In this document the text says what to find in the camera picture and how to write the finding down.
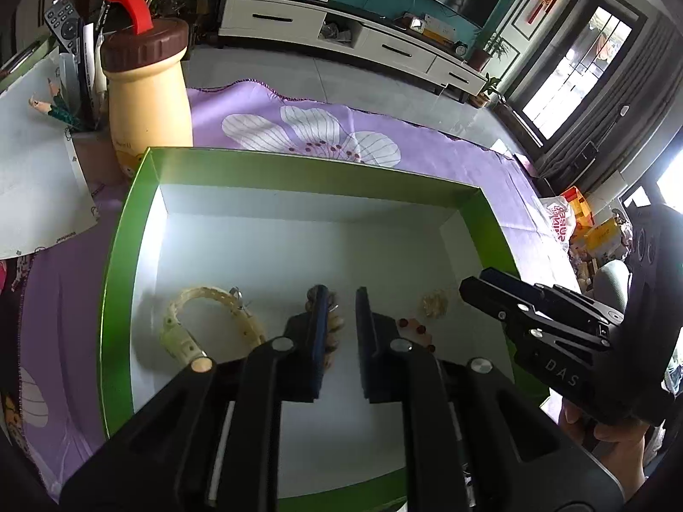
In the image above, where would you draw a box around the green pencil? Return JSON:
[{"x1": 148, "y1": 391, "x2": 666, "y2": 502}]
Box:
[
  {"x1": 29, "y1": 97, "x2": 83, "y2": 131},
  {"x1": 47, "y1": 77, "x2": 71, "y2": 114}
]

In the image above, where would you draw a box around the small potted plant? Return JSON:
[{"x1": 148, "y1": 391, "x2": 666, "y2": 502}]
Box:
[{"x1": 476, "y1": 76, "x2": 505, "y2": 108}]

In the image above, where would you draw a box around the white paper sheet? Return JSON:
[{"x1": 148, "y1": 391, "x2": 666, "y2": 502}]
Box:
[{"x1": 0, "y1": 53, "x2": 101, "y2": 259}]

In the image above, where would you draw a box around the brown wooden bead bracelet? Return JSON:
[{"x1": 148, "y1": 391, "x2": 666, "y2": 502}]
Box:
[{"x1": 304, "y1": 288, "x2": 345, "y2": 369}]

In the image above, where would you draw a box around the white tv cabinet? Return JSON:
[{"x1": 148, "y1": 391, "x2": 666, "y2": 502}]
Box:
[{"x1": 219, "y1": 0, "x2": 489, "y2": 105}]

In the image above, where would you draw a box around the grey curtain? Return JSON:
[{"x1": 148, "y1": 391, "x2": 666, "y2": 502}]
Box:
[{"x1": 539, "y1": 16, "x2": 683, "y2": 182}]

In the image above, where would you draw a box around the person's right hand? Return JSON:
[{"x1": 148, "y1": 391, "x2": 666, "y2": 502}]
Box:
[{"x1": 557, "y1": 401, "x2": 651, "y2": 498}]

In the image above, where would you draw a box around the white pen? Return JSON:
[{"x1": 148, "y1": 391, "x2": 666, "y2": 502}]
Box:
[{"x1": 92, "y1": 24, "x2": 111, "y2": 121}]

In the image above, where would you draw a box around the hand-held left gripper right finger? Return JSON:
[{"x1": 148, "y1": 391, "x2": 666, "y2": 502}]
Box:
[{"x1": 355, "y1": 286, "x2": 625, "y2": 512}]

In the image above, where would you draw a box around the purple floral cloth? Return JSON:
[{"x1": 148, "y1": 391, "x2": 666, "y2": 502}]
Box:
[{"x1": 16, "y1": 80, "x2": 582, "y2": 502}]

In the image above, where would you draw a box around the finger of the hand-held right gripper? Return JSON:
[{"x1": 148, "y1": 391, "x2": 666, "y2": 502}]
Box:
[
  {"x1": 459, "y1": 276, "x2": 613, "y2": 351},
  {"x1": 479, "y1": 268, "x2": 624, "y2": 327}
]

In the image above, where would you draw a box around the cream wristwatch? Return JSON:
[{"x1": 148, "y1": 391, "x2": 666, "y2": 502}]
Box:
[{"x1": 160, "y1": 286, "x2": 268, "y2": 366}]

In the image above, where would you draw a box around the white red printed plastic bag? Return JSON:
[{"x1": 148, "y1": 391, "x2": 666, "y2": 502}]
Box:
[{"x1": 539, "y1": 196, "x2": 574, "y2": 253}]

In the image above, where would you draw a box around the pale green bead bracelet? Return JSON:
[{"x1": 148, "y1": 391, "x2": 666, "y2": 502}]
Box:
[{"x1": 417, "y1": 289, "x2": 449, "y2": 321}]

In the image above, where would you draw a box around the pen holder cup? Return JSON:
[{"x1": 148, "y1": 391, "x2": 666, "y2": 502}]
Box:
[{"x1": 64, "y1": 127, "x2": 126, "y2": 185}]

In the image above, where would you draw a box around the yellow carton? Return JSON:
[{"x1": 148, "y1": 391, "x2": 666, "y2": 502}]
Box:
[{"x1": 560, "y1": 186, "x2": 597, "y2": 231}]

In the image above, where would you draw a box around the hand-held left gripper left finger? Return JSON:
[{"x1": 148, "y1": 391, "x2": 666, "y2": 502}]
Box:
[{"x1": 58, "y1": 284, "x2": 330, "y2": 512}]

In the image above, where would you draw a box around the grey remote control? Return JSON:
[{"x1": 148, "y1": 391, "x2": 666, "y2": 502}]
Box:
[{"x1": 44, "y1": 0, "x2": 86, "y2": 57}]

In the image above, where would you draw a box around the amber red bead bracelet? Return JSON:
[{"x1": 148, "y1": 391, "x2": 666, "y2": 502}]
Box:
[{"x1": 397, "y1": 318, "x2": 438, "y2": 353}]

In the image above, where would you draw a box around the cream bottle brown cap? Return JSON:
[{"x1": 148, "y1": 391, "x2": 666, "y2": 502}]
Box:
[{"x1": 100, "y1": 0, "x2": 194, "y2": 178}]

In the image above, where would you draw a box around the green cardboard box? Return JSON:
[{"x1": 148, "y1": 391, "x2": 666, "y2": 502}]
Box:
[{"x1": 96, "y1": 146, "x2": 553, "y2": 512}]

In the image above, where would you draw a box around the barred window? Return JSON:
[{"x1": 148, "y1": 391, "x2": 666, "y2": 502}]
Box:
[{"x1": 520, "y1": 5, "x2": 630, "y2": 140}]

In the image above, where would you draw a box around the potted plant brown pot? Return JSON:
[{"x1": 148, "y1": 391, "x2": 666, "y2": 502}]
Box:
[{"x1": 468, "y1": 32, "x2": 510, "y2": 73}]

